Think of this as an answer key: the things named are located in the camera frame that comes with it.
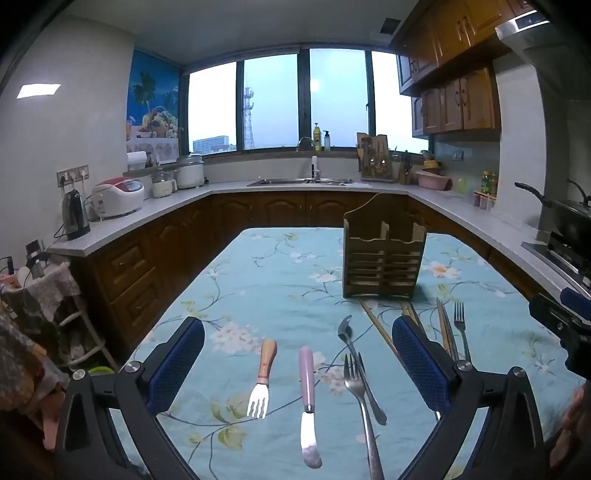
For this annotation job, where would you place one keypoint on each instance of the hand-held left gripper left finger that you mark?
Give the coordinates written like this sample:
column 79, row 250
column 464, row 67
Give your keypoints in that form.
column 178, row 369

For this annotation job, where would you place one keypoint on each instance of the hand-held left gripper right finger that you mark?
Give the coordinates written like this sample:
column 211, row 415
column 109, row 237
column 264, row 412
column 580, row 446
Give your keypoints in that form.
column 419, row 367

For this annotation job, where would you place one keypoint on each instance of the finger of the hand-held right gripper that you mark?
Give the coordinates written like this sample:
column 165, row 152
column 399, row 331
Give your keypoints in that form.
column 549, row 311
column 575, row 299

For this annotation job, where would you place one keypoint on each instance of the small metal fork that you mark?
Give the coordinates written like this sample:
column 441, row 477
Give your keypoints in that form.
column 461, row 323

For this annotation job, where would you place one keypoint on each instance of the metal spoon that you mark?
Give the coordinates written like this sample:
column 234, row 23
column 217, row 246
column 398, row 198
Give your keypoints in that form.
column 355, row 350

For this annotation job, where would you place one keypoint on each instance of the wooden utensil holder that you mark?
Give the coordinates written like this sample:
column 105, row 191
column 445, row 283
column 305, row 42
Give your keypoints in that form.
column 383, row 258

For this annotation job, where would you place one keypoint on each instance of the person's right hand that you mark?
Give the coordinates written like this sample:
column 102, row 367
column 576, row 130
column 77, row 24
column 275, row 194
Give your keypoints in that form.
column 575, row 424

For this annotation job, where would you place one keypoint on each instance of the gas stove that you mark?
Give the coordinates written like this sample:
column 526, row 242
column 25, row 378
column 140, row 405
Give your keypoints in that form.
column 558, row 258

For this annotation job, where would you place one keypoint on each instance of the grey metal chopstick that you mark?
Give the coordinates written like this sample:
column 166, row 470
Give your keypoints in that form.
column 442, row 323

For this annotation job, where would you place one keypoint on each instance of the large metal fork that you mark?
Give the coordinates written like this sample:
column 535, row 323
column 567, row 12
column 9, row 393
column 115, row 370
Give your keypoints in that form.
column 362, row 406

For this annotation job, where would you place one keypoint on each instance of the black frying pan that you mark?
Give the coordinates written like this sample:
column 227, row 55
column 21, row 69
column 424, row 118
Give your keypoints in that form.
column 570, row 221

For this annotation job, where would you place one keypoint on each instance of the step stool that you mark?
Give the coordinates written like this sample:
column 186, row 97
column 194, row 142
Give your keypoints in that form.
column 87, row 337

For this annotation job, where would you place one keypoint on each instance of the wooden lower cabinets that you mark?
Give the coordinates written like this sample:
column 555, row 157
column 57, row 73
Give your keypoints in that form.
column 152, row 258

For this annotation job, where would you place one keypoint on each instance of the wooden cabinets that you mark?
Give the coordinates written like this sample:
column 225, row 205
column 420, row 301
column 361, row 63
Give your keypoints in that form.
column 461, row 92
column 152, row 258

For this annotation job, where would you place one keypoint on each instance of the floral blue tablecloth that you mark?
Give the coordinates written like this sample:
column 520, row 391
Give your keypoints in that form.
column 258, row 286

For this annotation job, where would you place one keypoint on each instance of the spice jar rack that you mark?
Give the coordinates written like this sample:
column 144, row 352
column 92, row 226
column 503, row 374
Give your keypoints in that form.
column 485, row 201

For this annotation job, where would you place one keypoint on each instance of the seasoning bottles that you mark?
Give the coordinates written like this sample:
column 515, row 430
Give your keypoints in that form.
column 489, row 182

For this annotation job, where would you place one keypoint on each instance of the lace cloth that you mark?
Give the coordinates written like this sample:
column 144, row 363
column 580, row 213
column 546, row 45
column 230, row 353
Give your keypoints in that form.
column 53, row 288

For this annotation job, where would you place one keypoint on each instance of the white countertop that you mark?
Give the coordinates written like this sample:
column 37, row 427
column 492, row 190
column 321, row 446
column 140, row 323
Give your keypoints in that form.
column 138, row 217

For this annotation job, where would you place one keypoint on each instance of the pink basin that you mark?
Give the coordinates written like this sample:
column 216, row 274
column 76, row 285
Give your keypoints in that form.
column 434, row 181

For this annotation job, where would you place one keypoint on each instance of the black charger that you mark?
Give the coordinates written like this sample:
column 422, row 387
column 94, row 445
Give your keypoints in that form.
column 34, row 258

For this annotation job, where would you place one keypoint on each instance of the red and white rice cooker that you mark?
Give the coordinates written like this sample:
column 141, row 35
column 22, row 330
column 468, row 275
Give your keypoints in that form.
column 117, row 196

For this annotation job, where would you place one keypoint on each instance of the steel electric kettle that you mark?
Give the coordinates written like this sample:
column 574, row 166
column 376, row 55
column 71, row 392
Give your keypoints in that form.
column 75, row 217

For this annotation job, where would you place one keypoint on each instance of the small white stew pot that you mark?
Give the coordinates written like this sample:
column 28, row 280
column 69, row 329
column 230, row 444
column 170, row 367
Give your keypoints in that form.
column 164, row 186

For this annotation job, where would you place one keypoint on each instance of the yellow bowl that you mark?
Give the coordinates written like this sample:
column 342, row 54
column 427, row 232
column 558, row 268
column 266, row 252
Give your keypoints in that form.
column 431, row 164

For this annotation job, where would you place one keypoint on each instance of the wooden cutlery rack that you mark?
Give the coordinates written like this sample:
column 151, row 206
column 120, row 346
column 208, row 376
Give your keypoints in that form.
column 374, row 159

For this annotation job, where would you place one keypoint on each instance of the steel kitchen sink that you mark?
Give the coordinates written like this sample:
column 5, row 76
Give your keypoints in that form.
column 300, row 182

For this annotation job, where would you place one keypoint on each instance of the white water tap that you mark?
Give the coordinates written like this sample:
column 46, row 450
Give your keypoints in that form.
column 315, row 168

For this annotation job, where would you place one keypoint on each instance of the wooden upper cabinets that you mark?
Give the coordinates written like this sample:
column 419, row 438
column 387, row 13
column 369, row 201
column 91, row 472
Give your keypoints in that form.
column 461, row 92

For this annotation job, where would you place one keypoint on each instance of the white pump bottle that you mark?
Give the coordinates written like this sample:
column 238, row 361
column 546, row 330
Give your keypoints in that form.
column 327, row 142

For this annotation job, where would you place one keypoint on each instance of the yellow dish soap bottle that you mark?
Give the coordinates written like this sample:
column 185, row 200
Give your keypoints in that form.
column 317, row 138

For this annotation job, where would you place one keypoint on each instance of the curved metal faucet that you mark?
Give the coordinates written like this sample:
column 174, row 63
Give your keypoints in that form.
column 304, row 141

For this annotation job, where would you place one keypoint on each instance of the range hood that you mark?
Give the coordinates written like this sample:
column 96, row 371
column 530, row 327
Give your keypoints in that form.
column 545, row 41

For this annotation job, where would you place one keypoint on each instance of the radio tower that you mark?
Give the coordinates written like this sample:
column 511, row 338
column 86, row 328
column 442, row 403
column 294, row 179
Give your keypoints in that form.
column 249, row 115

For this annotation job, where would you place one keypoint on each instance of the fruit and palm poster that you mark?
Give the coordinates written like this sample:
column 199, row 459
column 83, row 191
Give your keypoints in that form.
column 152, row 101

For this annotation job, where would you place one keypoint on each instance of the large kitchen window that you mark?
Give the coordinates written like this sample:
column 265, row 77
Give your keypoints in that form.
column 277, row 101

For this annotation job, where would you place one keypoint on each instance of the small ceiling light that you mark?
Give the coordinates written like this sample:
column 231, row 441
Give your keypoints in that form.
column 39, row 91

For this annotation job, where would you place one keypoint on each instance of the ceiling vent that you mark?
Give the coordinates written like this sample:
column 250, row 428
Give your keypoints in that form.
column 391, row 26

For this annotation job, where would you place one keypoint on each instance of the small wall socket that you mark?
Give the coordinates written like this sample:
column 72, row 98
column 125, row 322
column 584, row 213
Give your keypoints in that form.
column 457, row 154

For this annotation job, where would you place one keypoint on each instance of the wall outlet strip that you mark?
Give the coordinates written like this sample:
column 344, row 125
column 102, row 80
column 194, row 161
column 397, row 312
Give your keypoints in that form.
column 72, row 175

